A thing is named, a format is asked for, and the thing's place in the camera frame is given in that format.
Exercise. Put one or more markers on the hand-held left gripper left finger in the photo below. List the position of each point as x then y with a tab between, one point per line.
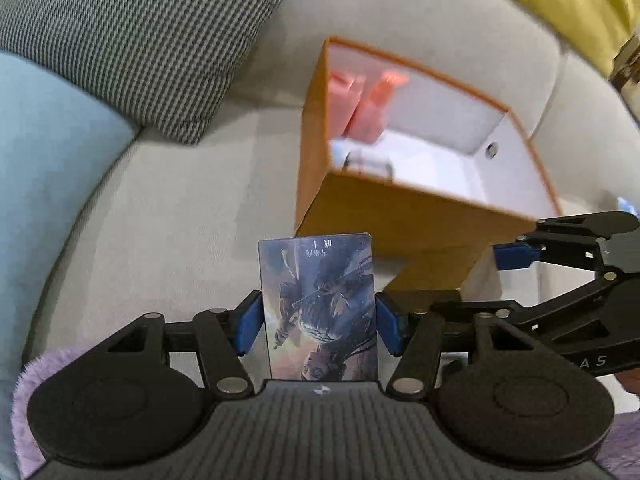
250	325

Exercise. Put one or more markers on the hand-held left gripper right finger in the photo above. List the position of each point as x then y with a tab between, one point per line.
390	327

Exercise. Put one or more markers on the purple fuzzy cloth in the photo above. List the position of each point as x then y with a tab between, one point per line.
45	365

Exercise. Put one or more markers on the pink plastic cup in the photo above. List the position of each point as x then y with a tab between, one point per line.
342	105

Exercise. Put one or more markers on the orange cardboard box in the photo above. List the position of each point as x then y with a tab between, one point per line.
400	215

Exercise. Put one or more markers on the clear plastic box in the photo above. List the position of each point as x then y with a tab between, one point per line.
340	152

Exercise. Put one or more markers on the houndstooth pillow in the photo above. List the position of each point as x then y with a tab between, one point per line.
140	35

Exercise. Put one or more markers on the pink spray bottle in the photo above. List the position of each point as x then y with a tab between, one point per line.
375	115

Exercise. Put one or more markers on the light blue pillow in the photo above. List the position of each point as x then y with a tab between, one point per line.
50	185

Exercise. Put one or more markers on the beige sofa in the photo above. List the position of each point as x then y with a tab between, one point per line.
175	210

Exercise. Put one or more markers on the picture card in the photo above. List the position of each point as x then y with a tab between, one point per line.
320	300

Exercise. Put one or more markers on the small brown cardboard box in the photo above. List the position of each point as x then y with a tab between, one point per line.
435	275

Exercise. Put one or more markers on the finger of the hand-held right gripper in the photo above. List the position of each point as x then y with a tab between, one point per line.
550	305
515	256

